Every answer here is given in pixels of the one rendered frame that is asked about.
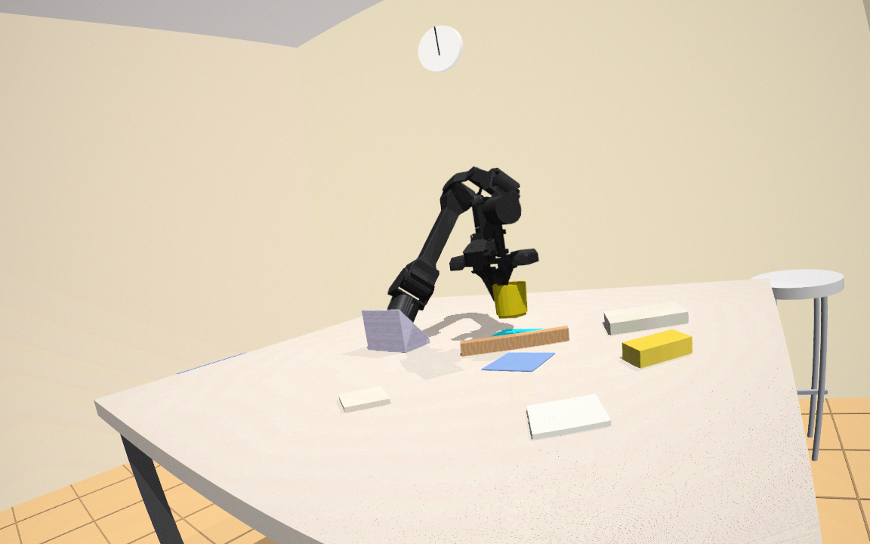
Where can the yellow cup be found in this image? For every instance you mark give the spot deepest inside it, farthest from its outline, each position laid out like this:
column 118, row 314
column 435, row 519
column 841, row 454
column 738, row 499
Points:
column 510, row 300

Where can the yellow rectangular block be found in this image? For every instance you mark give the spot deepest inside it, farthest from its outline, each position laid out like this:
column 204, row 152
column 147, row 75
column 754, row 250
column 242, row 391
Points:
column 657, row 348

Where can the tan wooden bar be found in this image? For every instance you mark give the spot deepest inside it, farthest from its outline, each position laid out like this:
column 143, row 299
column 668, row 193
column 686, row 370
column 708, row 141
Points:
column 514, row 341

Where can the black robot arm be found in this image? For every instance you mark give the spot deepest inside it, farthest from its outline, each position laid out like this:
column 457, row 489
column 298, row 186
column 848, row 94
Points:
column 502, row 207

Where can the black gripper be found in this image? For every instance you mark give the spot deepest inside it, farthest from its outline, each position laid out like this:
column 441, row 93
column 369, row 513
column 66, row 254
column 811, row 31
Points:
column 506, row 263

